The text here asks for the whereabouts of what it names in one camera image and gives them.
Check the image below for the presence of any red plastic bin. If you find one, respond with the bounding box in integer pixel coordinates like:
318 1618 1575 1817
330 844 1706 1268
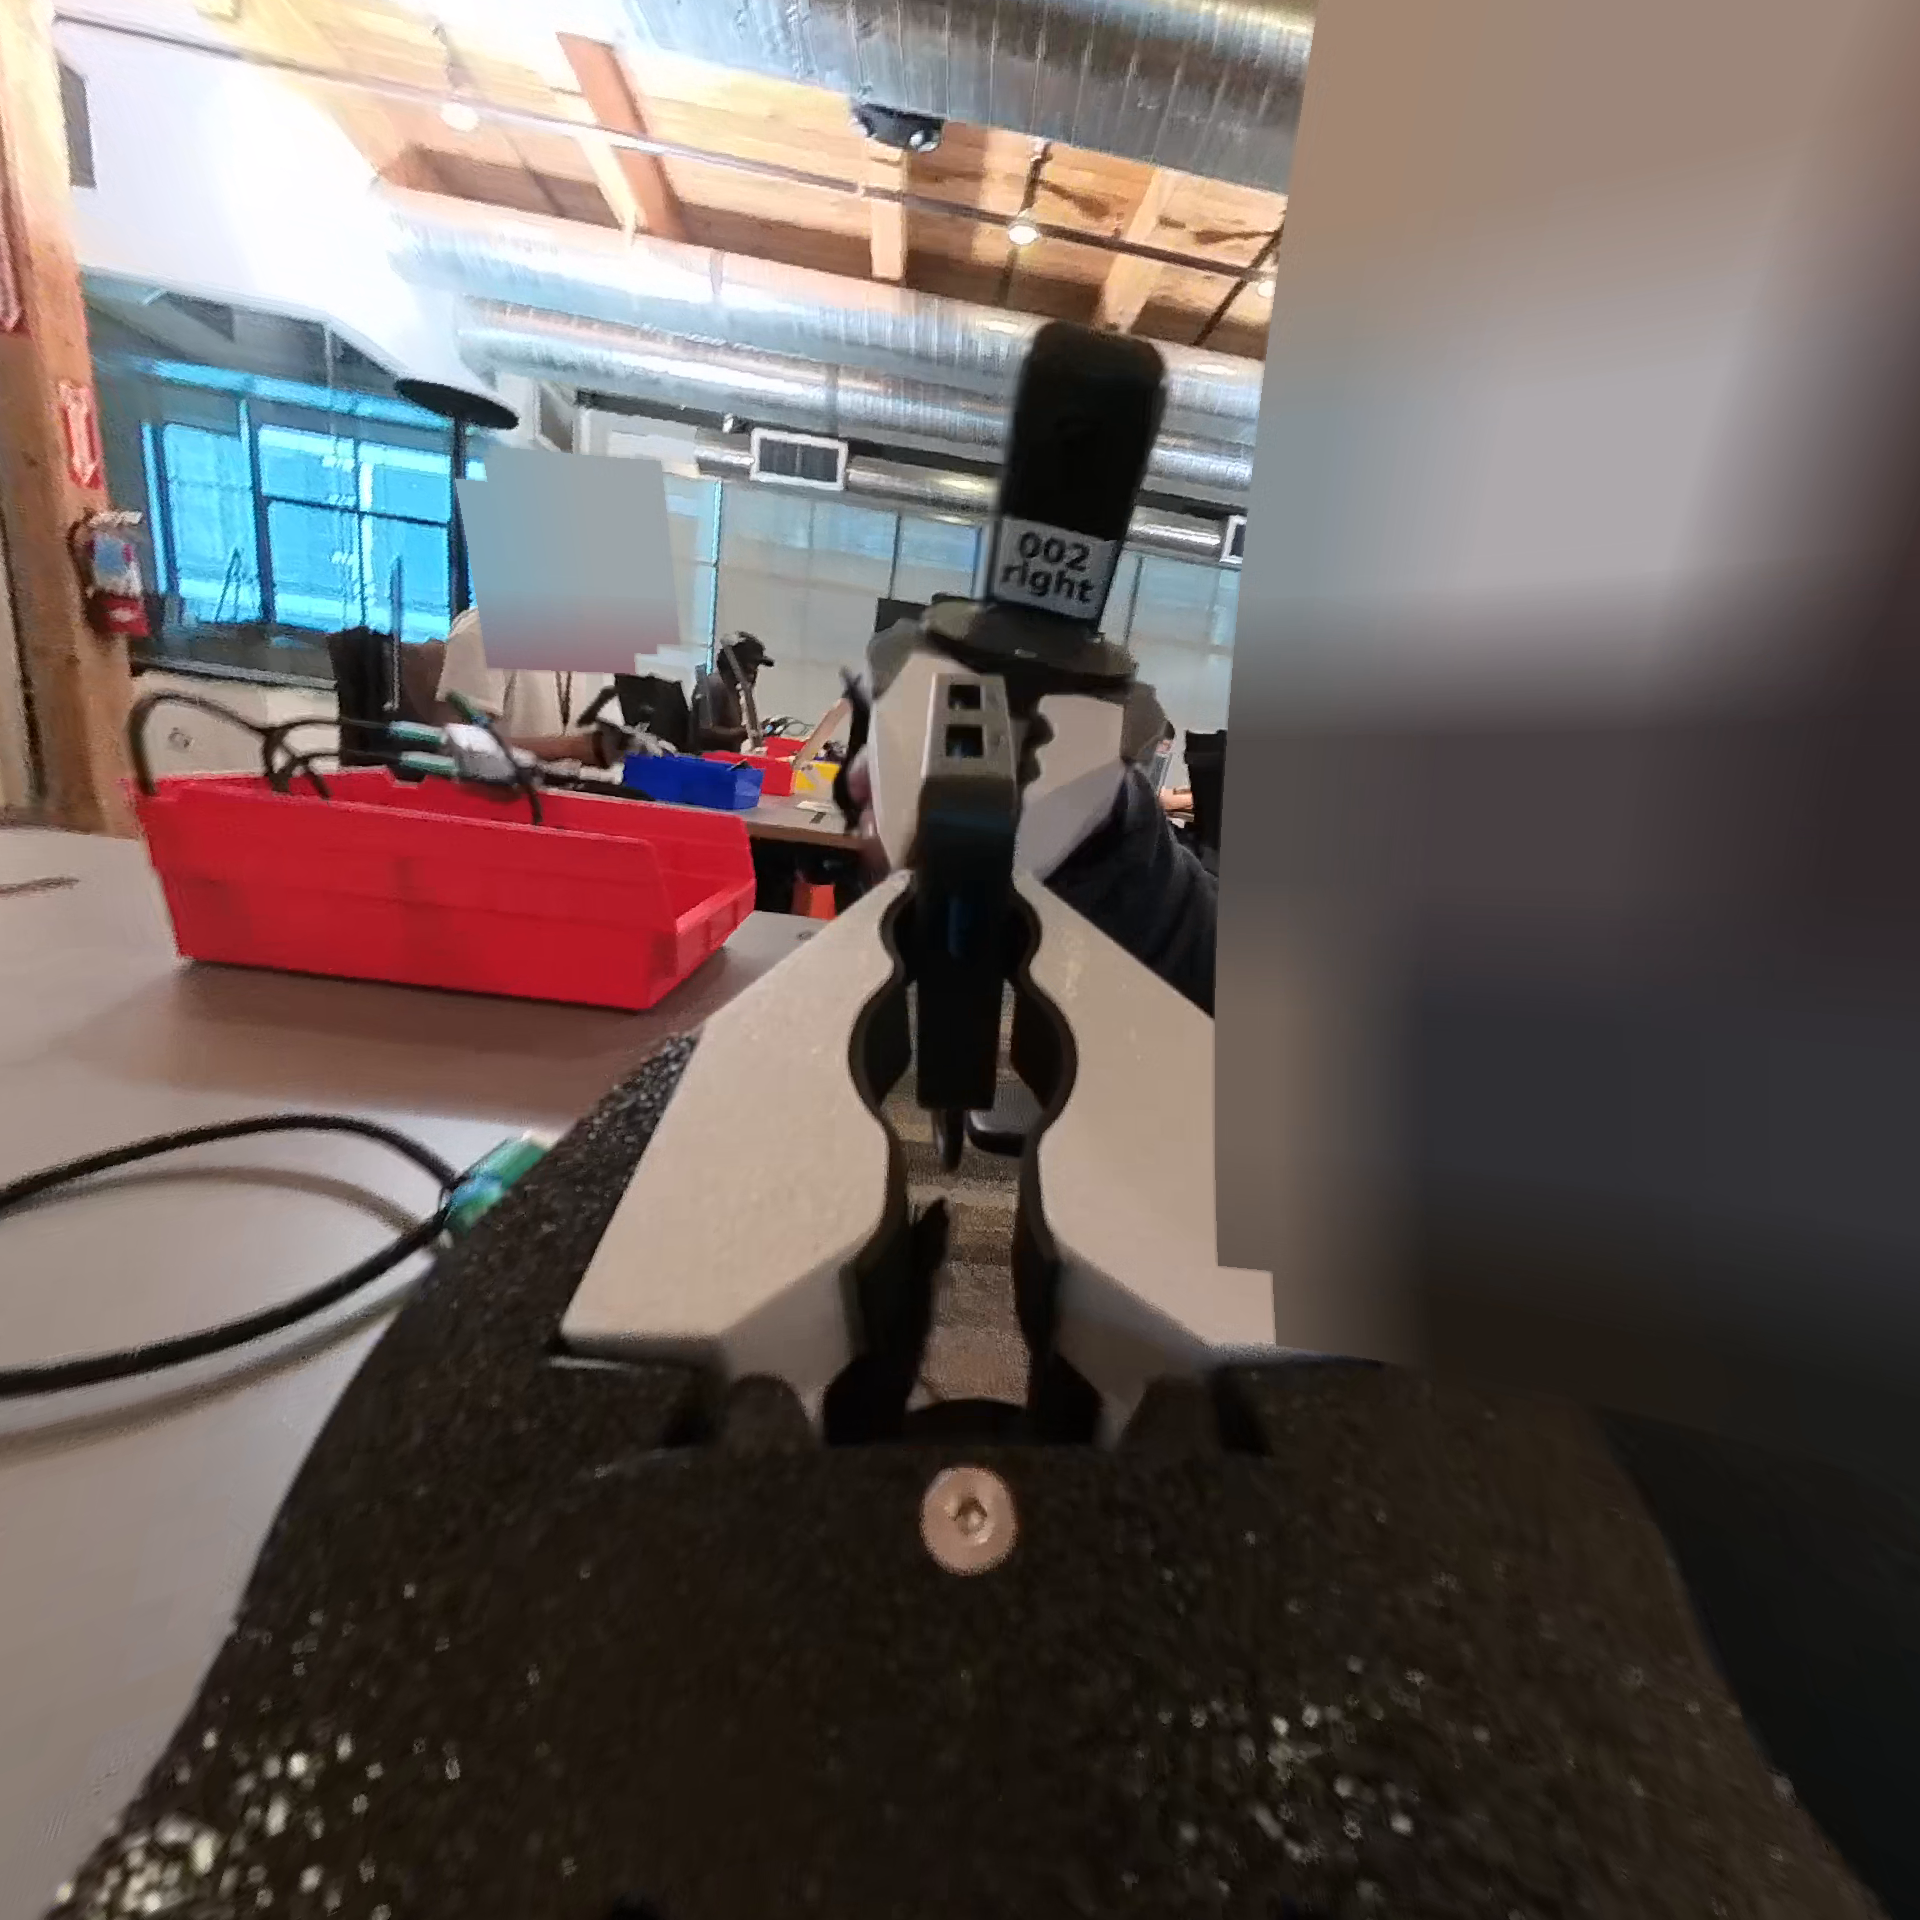
135 765 759 1013

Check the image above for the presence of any large glass window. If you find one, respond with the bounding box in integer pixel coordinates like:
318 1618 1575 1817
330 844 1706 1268
83 270 459 650

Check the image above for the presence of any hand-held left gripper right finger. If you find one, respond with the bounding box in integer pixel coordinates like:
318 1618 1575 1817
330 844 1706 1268
1018 877 1279 1445

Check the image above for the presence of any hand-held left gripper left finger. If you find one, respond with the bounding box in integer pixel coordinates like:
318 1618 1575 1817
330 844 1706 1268
561 874 951 1433

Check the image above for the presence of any person's right forearm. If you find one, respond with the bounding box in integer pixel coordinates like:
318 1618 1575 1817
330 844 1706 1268
1048 757 1220 1018

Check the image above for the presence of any green plug hdmi cable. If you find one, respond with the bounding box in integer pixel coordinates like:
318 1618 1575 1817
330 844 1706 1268
0 884 1000 1402

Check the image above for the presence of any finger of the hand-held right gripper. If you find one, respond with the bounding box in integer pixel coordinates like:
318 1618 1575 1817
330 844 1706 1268
1024 696 1163 876
866 627 1040 876

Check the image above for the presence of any black floor lamp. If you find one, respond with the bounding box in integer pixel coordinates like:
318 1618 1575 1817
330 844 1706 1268
394 376 521 490

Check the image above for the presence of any silver ventilation duct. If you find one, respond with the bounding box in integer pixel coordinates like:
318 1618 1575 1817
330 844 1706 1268
386 202 1279 460
623 0 1320 161

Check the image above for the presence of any red fire extinguisher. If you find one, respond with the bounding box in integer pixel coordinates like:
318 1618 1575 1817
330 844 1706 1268
76 508 154 641

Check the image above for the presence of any black cable bundle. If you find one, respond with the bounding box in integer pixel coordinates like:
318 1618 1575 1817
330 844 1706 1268
129 689 550 829

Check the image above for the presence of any black hdmi adapter box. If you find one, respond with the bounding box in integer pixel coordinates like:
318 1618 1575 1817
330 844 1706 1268
913 840 1040 1176

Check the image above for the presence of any blue plastic bin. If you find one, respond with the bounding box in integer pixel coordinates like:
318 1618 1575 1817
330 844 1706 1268
619 749 770 813

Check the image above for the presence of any black computer monitor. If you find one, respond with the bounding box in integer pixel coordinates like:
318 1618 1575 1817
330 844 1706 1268
328 625 406 734

